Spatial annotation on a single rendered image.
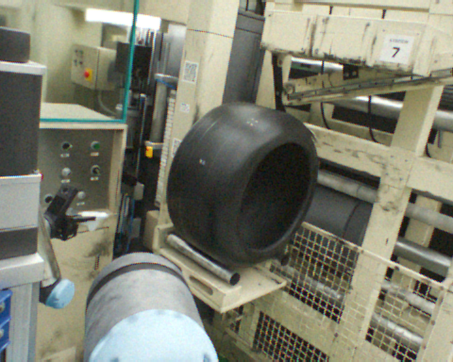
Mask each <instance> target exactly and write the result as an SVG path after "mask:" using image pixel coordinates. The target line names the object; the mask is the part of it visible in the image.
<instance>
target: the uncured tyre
mask: <svg viewBox="0 0 453 362"><path fill-rule="evenodd" d="M231 106H232V107H231ZM236 107H237V108H236ZM239 108H240V109H239ZM252 118H255V119H257V120H258V121H259V122H258V123H256V124H255V125H254V126H249V125H247V124H246V122H247V121H249V120H250V119H252ZM200 157H203V158H205V159H206V160H207V161H206V164H205V166H204V167H202V166H201V165H199V164H197V163H198V162H199V159H200ZM317 178H318V156H317V152H316V149H315V144H314V141H313V139H312V137H311V135H310V131H309V129H308V128H307V127H306V126H305V125H304V123H302V122H301V121H299V120H298V119H297V118H295V116H293V115H291V114H289V113H288V112H284V111H281V110H275V109H272V108H269V107H264V106H258V105H255V104H252V103H248V102H232V103H227V104H224V105H221V106H217V107H215V108H214V109H212V110H210V111H208V112H207V113H206V114H205V115H204V116H201V118H200V119H199V120H198V121H196V122H195V124H194V125H193V126H192V127H191V129H190V130H189V131H188V132H187V133H186V135H185V137H184V138H183V140H182V141H181V142H180V145H179V146H178V147H177V149H176V152H175V156H174V158H173V161H172V163H171V166H170V172H169V175H168V180H167V187H166V203H167V208H168V212H169V215H170V220H171V222H172V224H173V225H174V227H175V230H177V232H178V233H179V234H180V236H182V237H183V238H184V239H185V240H186V241H188V242H189V243H190V244H191V245H193V246H195V247H196V248H197V249H199V250H200V251H203V252H204V253H206V255H210V256H211V257H213V258H214V259H216V261H220V262H221V263H222V264H224V265H227V266H233V267H237V268H246V267H250V266H255V265H257V264H259V263H261V262H263V261H266V260H268V259H269V258H271V257H273V256H274V255H276V254H278V252H279V251H281V250H282V249H283V248H284V246H285V245H287V244H288V243H289V241H290V240H291V239H292V238H293V237H294V235H295V233H296V232H297V230H299V227H300V225H301V224H302V222H303V221H304V220H305V217H306V215H307V214H308V211H309V209H310V204H311V201H312V199H313V196H314V193H315V187H316V183H317Z"/></svg>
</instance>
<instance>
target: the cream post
mask: <svg viewBox="0 0 453 362"><path fill-rule="evenodd" d="M239 2H240V0H191V3H190V8H189V14H188V20H187V25H186V30H185V41H184V47H183V53H182V59H181V64H180V75H179V80H178V85H177V91H176V101H175V113H174V119H173V124H172V130H171V135H170V146H169V152H168V157H167V162H166V168H165V174H164V184H163V190H162V195H161V201H160V209H159V223H158V225H160V224H168V223H172V222H171V220H170V215H169V212H168V208H167V203H166V187H167V180H168V175H169V172H170V166H171V163H172V161H173V157H171V152H172V147H173V141H174V138H176V139H178V140H181V141H182V140H183V138H184V137H185V135H186V133H187V132H188V131H189V130H190V129H191V127H192V126H193V125H194V124H195V122H196V121H198V120H199V119H200V118H201V116H204V115H205V114H206V113H207V112H208V111H210V110H212V109H214V108H215V107H217V106H221V105H222V98H223V93H224V88H225V84H226V80H227V66H228V62H229V57H230V52H231V48H232V38H233V33H234V29H235V24H236V20H237V11H238V6H239ZM185 60H188V61H191V62H195V63H199V64H198V70H197V75H196V80H195V84H191V83H188V82H185V81H182V76H183V72H184V66H185ZM180 103H184V104H186V105H189V106H190V110H189V113H187V112H185V111H182V110H180Z"/></svg>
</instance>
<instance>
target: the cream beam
mask: <svg viewBox="0 0 453 362"><path fill-rule="evenodd" d="M386 33H388V34H396V35H403V36H412V37H414V40H413V46H412V49H411V53H410V56H409V59H408V64H400V63H395V62H390V61H384V60H379V58H380V54H381V52H382V45H383V43H384V40H385V37H386ZM451 39H452V36H450V35H449V34H448V33H444V31H442V30H440V29H439V28H435V27H434V26H433V25H430V24H429V23H417V22H408V21H397V20H387V19H378V18H358V17H348V16H339V15H329V14H318V13H309V12H290V11H279V10H270V9H268V10H267V13H266V18H265V23H264V27H263V34H262V39H261V44H260V49H264V50H268V51H273V52H278V53H282V54H289V56H293V57H297V58H306V59H316V60H321V61H325V62H330V63H336V64H339V62H340V63H344V64H354V65H356V66H357V67H359V68H367V69H372V70H382V71H387V72H392V73H397V74H411V75H416V76H421V77H425V76H428V75H429V72H430V70H431V68H432V64H433V62H434V57H435V54H439V53H443V52H448V49H449V44H450V43H451Z"/></svg>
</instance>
